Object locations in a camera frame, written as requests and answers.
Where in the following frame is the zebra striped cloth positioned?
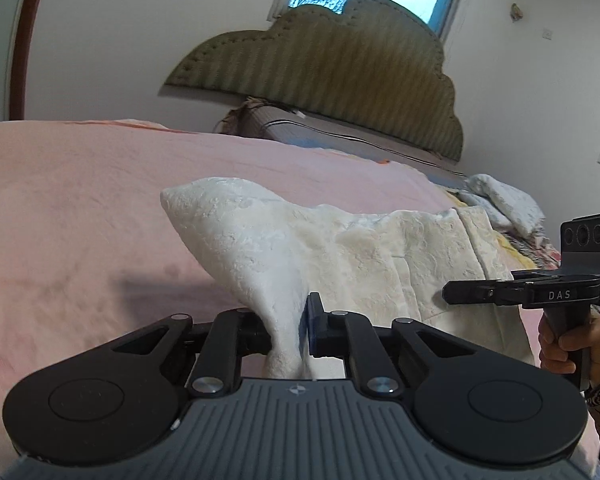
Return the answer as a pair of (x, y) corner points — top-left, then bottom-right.
(510, 227), (564, 272)

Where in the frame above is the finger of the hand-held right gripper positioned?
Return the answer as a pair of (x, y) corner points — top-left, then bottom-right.
(510, 268), (564, 282)
(442, 280), (529, 307)

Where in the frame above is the brown door frame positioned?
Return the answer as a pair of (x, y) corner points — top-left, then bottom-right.
(7, 0), (57, 122)

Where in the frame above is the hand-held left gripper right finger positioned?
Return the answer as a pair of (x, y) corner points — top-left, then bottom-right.
(305, 292), (474, 397)

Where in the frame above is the olive padded headboard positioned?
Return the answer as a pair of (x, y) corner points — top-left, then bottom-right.
(164, 0), (466, 164)

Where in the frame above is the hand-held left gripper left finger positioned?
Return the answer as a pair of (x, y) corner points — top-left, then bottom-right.
(100, 307), (274, 399)

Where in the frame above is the pink blanket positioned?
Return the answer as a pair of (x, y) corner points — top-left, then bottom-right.
(0, 119), (600, 466)

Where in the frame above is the person's right hand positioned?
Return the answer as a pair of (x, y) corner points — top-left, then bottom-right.
(537, 305), (600, 387)

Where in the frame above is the white towel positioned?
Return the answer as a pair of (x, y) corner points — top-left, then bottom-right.
(160, 175), (537, 382)

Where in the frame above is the white printed pillow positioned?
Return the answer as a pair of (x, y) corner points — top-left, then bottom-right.
(457, 191), (537, 240)
(467, 173), (547, 228)

